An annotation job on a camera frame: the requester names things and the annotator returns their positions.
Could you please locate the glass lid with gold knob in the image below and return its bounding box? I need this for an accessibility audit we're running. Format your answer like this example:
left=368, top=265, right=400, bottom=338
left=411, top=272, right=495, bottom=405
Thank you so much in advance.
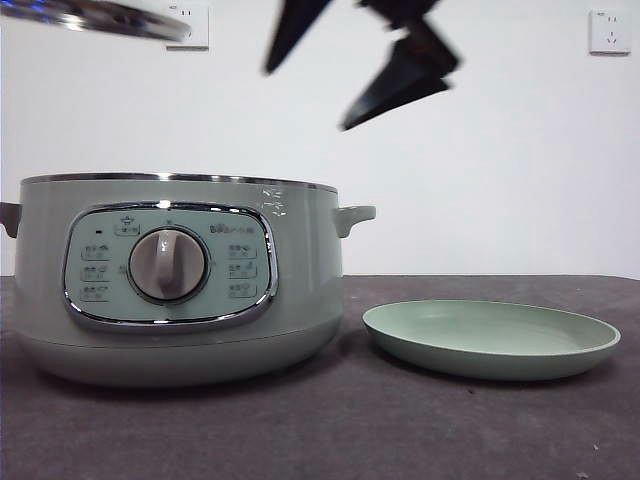
left=0, top=0, right=194, bottom=43

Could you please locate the pale green round plate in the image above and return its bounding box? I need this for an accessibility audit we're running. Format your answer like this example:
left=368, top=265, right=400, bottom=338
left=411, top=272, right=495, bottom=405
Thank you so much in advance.
left=362, top=298, right=623, bottom=382

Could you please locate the pale green electric steamer pot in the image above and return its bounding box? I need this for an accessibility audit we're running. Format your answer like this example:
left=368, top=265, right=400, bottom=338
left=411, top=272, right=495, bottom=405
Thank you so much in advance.
left=0, top=172, right=378, bottom=389

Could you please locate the white wall socket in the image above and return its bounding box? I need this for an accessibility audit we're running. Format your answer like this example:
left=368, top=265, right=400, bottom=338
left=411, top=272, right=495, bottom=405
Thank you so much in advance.
left=587, top=8, right=633, bottom=57
left=165, top=0, right=211, bottom=53

